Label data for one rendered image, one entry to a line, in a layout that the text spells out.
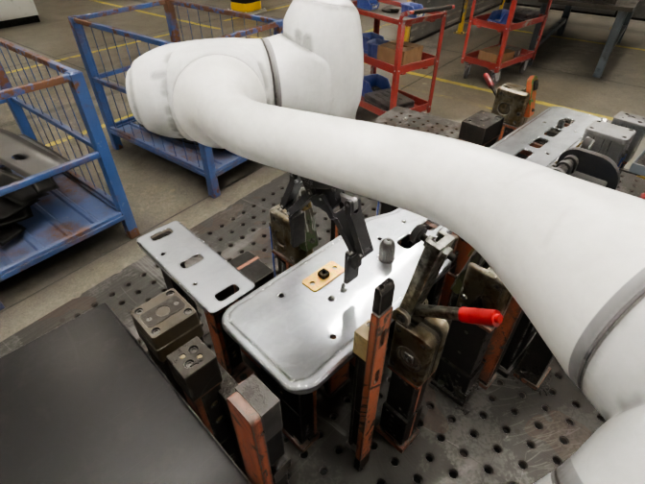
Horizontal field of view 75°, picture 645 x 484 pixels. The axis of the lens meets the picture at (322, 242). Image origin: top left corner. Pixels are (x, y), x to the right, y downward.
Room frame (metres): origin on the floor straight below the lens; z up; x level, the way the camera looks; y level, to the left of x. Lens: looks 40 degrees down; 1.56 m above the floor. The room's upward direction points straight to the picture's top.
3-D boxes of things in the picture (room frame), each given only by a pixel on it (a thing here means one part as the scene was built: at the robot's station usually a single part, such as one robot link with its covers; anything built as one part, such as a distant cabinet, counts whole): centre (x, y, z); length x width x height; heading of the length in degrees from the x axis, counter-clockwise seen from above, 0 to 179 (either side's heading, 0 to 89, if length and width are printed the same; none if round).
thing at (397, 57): (3.55, -0.53, 0.49); 0.81 x 0.47 x 0.97; 36
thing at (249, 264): (0.61, 0.15, 0.84); 0.11 x 0.10 x 0.28; 45
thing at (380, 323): (0.35, -0.08, 0.95); 0.03 x 0.01 x 0.50; 135
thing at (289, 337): (0.88, -0.38, 1.00); 1.38 x 0.22 x 0.02; 135
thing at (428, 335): (0.42, -0.15, 0.88); 0.07 x 0.06 x 0.35; 45
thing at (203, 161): (3.00, 0.96, 0.47); 1.20 x 0.80 x 0.95; 53
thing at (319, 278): (0.57, 0.00, 1.01); 0.08 x 0.04 x 0.01; 135
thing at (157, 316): (0.43, 0.25, 0.88); 0.08 x 0.08 x 0.36; 45
